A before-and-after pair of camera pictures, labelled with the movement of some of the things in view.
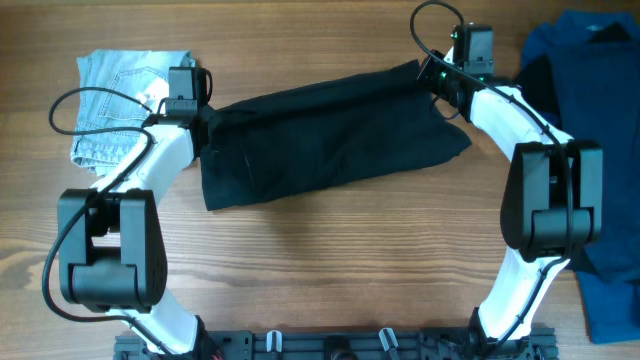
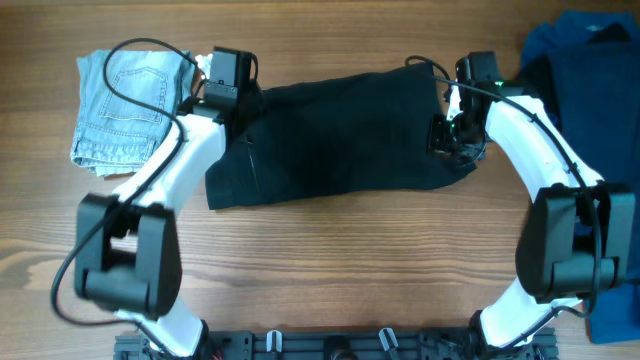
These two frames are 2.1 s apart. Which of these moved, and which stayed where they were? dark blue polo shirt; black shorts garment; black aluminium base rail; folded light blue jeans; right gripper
Moved: black shorts garment; right gripper
Stayed: black aluminium base rail; dark blue polo shirt; folded light blue jeans
